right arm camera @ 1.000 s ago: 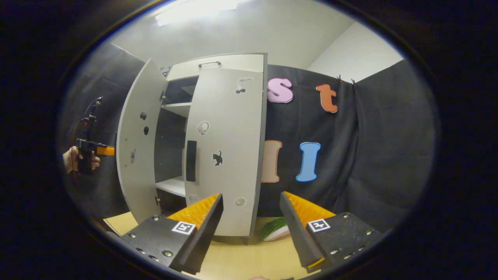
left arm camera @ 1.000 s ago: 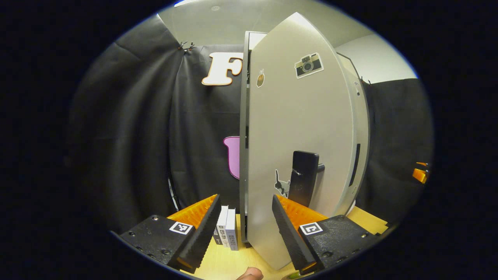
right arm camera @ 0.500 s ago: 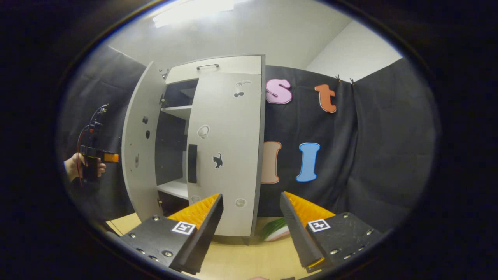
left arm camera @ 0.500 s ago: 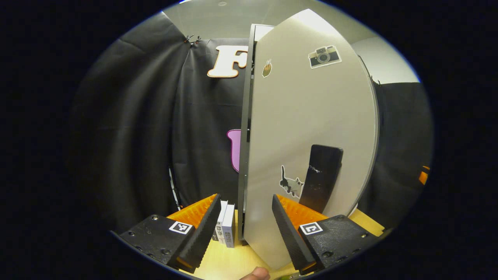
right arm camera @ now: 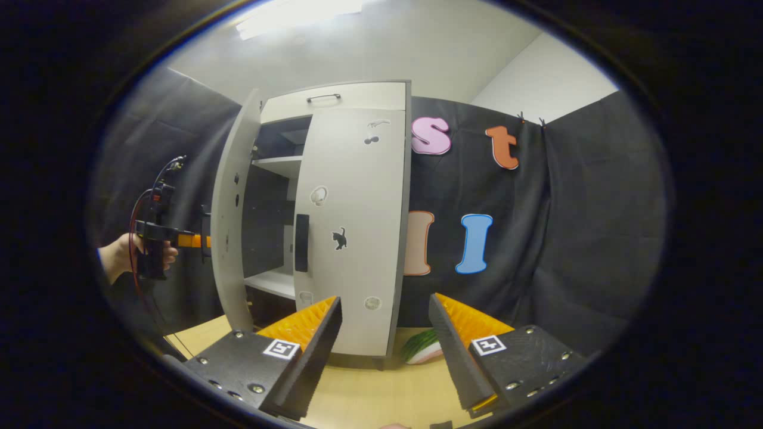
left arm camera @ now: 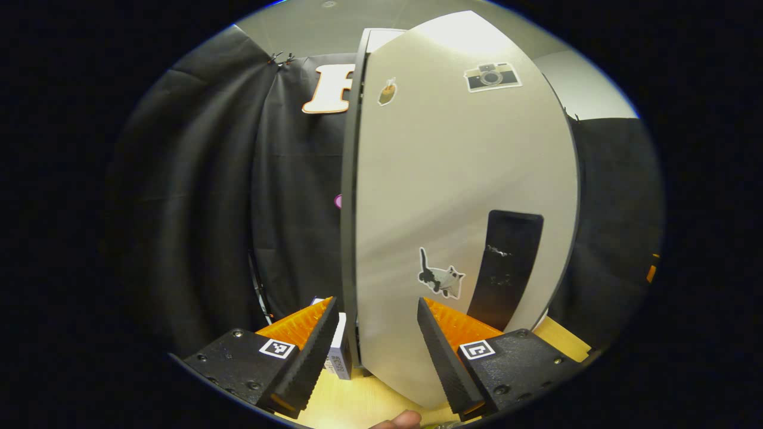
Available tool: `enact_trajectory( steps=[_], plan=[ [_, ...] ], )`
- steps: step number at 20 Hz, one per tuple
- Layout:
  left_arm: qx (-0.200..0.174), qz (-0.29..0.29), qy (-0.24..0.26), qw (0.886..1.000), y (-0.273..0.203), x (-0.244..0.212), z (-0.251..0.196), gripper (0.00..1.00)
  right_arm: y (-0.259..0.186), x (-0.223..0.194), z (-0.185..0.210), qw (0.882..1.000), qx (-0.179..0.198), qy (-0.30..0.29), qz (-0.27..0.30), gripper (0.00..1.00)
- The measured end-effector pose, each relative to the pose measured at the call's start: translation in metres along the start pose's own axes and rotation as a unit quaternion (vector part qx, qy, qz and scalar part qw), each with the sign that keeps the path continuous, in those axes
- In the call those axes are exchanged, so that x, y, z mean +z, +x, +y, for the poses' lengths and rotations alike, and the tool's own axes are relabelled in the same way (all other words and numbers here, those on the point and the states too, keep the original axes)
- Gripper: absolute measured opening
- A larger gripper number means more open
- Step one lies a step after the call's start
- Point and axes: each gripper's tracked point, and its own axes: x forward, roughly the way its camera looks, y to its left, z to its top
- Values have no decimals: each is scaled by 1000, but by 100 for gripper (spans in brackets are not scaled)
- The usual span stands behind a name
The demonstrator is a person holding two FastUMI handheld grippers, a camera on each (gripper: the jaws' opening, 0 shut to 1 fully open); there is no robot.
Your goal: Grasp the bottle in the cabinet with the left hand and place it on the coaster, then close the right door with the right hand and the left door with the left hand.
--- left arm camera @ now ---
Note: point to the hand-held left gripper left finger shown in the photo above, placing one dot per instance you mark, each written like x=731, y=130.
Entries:
x=313, y=357

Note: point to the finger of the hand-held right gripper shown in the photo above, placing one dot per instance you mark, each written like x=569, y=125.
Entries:
x=652, y=271

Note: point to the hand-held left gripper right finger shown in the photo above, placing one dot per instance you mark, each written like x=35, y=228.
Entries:
x=447, y=363

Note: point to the white and gray cabinet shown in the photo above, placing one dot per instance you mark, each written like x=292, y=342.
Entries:
x=349, y=238

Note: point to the small white box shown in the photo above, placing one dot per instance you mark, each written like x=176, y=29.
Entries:
x=341, y=351

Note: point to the black backdrop cloth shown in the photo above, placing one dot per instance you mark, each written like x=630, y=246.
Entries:
x=208, y=179

